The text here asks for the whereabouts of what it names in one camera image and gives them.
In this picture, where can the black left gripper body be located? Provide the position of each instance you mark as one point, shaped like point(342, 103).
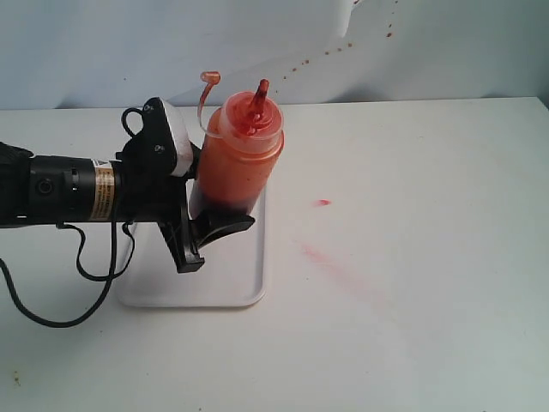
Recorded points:
point(148, 197)

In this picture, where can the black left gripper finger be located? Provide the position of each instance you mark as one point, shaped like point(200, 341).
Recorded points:
point(192, 171)
point(212, 225)

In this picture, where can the red sauce squeeze bottle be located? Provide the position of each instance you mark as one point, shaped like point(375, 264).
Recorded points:
point(243, 140)

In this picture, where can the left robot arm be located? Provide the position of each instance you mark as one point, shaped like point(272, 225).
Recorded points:
point(56, 190)

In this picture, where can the white rectangular plastic tray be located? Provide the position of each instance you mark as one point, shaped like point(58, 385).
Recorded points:
point(232, 275)

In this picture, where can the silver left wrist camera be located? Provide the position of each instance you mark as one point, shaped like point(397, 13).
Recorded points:
point(167, 144)

